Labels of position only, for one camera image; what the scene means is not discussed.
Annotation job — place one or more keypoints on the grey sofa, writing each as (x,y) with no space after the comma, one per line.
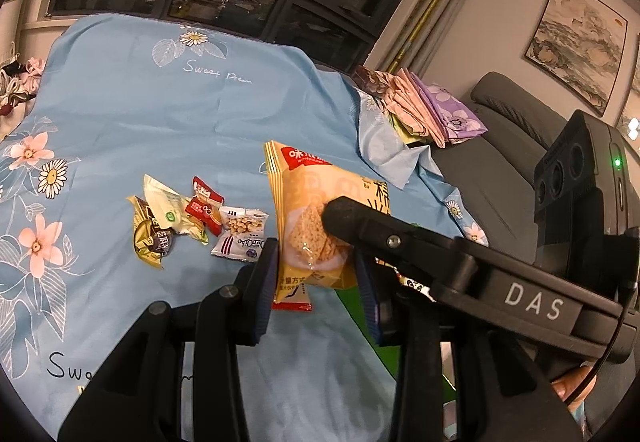
(500,146)

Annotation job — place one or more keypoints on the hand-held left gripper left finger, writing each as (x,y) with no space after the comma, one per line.
(265,292)

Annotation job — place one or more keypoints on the pale green snack packet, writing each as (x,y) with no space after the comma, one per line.
(165,207)

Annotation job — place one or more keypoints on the person's right hand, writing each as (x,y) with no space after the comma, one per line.
(572,384)

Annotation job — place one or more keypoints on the purple floral folded cloth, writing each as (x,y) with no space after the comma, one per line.
(455,111)

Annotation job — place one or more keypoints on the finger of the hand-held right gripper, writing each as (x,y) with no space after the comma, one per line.
(380,234)

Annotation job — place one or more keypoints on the large framed landscape painting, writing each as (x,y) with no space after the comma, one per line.
(575,41)

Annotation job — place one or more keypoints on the white peanut snack packet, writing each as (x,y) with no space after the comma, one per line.
(240,232)

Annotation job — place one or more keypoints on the pink folded cloth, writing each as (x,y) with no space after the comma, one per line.
(410,96)

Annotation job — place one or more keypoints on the green cardboard box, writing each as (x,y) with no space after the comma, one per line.
(352,309)

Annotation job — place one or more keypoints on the yellow rice cracker packet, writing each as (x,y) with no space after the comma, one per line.
(300,202)

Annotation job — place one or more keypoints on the panda print snack packet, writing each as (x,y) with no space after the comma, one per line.
(415,284)

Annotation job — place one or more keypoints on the pink white fabric pile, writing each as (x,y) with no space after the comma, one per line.
(20,76)

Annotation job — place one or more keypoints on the green folded cloth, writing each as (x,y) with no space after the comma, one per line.
(402,131)

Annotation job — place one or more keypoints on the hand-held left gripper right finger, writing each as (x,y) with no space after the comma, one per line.
(368,299)

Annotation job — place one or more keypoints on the red snack packet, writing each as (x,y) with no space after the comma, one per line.
(200,209)

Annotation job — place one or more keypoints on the blue floral bed sheet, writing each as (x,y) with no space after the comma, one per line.
(150,121)

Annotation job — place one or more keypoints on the gold brown candy wrapper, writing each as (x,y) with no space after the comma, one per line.
(150,242)

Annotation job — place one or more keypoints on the brown patterned folded cloth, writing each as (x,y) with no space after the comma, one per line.
(370,81)

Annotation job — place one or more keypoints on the small framed painting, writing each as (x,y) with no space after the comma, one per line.
(631,116)

